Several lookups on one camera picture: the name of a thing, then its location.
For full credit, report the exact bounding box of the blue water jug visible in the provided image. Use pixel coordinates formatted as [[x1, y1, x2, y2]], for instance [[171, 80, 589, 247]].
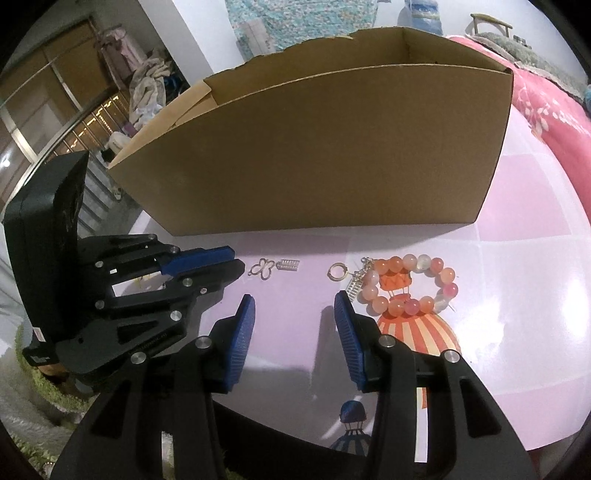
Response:
[[405, 0, 446, 35]]

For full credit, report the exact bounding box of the wooden chair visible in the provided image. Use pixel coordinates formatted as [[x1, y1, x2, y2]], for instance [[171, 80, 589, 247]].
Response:
[[471, 13, 514, 40]]

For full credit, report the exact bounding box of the green shaggy rug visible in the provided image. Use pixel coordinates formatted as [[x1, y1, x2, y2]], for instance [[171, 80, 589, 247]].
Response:
[[14, 318, 98, 416]]

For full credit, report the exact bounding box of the silver butterfly pendant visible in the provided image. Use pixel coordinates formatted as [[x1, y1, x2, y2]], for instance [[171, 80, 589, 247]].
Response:
[[249, 258, 277, 281]]

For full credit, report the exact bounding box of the brown cardboard box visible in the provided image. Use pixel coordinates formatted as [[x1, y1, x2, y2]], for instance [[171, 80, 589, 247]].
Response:
[[107, 26, 515, 237]]

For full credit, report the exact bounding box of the pink floral blanket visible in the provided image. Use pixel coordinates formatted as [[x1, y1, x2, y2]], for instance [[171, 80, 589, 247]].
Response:
[[445, 34, 591, 195]]

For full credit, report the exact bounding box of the pile of clothes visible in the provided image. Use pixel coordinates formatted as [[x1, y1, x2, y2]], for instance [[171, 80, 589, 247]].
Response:
[[95, 27, 190, 134]]

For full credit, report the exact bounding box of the silver comb charm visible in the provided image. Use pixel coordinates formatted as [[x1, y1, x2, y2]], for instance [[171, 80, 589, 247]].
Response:
[[346, 272, 370, 303]]

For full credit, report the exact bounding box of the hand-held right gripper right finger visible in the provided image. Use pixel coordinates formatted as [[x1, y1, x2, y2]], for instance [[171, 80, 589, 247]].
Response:
[[333, 292, 541, 480]]

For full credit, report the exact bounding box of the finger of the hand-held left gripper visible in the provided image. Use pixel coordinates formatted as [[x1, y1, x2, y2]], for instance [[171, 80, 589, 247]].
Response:
[[78, 233, 236, 296], [58, 258, 246, 376]]

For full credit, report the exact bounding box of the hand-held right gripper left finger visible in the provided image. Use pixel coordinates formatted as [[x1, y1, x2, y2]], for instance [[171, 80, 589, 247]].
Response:
[[50, 294, 257, 480]]

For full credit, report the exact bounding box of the orange bead bracelet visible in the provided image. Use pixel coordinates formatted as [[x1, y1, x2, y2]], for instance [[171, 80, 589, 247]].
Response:
[[360, 254, 460, 317]]

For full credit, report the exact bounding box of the brown framed window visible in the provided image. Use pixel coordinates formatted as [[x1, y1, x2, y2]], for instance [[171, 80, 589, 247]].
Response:
[[0, 16, 139, 185]]

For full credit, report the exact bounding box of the white fluffy rug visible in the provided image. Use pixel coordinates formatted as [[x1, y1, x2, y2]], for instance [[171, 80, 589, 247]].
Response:
[[0, 364, 88, 467]]

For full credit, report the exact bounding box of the grey knitted blanket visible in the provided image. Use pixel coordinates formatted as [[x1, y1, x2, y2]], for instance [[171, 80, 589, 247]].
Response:
[[475, 32, 591, 100]]

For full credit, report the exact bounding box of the teal patterned curtain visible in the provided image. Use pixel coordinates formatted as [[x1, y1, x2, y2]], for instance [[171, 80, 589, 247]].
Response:
[[225, 0, 407, 58]]

